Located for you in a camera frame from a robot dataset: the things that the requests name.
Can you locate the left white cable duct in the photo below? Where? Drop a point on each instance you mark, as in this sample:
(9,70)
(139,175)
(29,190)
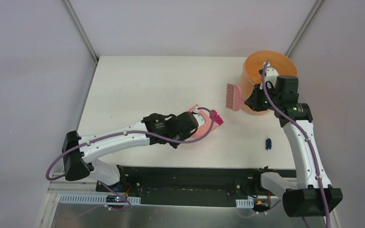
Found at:
(96,199)

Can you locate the pink hand brush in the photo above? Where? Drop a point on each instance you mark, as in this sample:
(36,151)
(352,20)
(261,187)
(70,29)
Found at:
(233,97)

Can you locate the white cable duct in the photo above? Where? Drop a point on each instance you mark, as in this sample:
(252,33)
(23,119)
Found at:
(244,203)
(96,199)

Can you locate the dark blue paper scrap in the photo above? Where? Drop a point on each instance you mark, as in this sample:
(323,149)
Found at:
(268,144)

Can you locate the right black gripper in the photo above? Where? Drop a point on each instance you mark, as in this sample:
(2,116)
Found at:
(253,101)

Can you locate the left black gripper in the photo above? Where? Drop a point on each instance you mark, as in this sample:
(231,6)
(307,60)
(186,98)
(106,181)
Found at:
(194,120)

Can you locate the pink dustpan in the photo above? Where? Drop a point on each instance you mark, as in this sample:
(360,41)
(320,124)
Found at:
(204,128)

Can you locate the magenta paper scrap bottom left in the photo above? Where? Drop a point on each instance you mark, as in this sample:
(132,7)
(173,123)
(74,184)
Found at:
(217,118)

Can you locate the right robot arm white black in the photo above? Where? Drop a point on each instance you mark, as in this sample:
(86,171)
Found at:
(313,195)

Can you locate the left circuit board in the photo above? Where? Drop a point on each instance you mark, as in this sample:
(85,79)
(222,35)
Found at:
(114,199)

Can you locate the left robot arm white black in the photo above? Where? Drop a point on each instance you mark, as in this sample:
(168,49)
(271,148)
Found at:
(82,153)

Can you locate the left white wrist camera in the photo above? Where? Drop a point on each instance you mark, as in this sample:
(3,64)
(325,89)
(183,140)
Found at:
(199,117)

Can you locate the right white cable duct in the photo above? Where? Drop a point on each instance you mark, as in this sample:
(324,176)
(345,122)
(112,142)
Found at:
(244,203)

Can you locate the aluminium frame rail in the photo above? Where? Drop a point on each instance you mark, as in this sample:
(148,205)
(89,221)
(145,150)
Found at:
(61,185)

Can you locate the right circuit board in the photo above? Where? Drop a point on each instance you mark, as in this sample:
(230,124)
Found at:
(261,206)

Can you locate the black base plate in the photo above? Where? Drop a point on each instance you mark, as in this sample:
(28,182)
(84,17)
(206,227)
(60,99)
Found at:
(186,186)

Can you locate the circuit board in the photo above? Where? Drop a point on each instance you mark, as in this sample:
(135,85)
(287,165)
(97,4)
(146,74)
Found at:
(261,206)
(114,199)

